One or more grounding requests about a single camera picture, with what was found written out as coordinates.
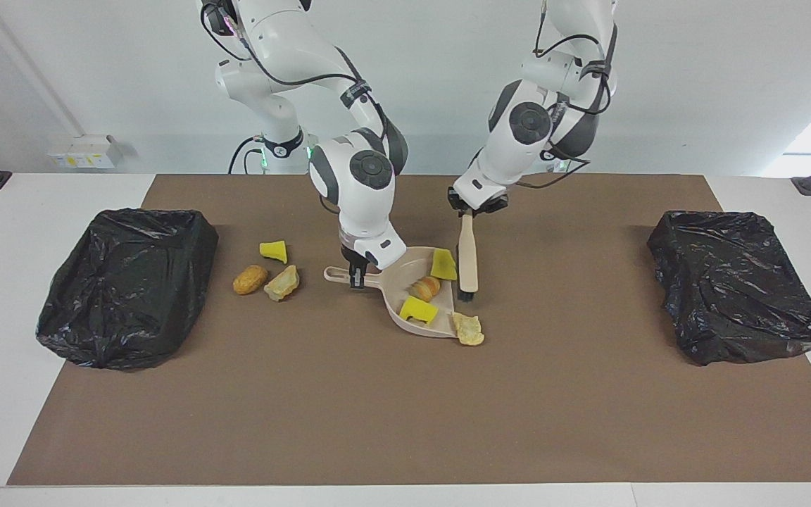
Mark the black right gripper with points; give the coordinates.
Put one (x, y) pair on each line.
(351, 257)

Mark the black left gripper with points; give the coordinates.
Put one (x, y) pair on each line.
(453, 198)

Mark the beige plastic dustpan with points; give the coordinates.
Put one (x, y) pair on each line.
(395, 299)

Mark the beige brush with black bristles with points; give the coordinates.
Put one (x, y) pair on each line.
(468, 253)

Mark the rounded yellow sponge piece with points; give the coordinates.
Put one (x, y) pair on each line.
(443, 265)

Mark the orange croissant piece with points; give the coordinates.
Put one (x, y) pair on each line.
(425, 288)

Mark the notched yellow sponge piece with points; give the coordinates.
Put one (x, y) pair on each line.
(418, 311)

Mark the pale foam piece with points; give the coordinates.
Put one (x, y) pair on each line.
(469, 329)
(281, 284)

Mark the yellow sponge wedge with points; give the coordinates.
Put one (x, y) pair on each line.
(273, 250)

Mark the brown fried bread piece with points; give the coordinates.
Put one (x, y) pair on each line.
(249, 280)

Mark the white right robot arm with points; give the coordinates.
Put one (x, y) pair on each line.
(363, 211)

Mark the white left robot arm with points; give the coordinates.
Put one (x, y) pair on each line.
(511, 158)

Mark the black trash bag bin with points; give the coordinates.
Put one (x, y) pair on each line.
(124, 289)
(736, 289)

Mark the brown table mat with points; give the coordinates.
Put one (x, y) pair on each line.
(307, 422)

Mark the white wall socket box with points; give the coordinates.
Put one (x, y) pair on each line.
(82, 152)

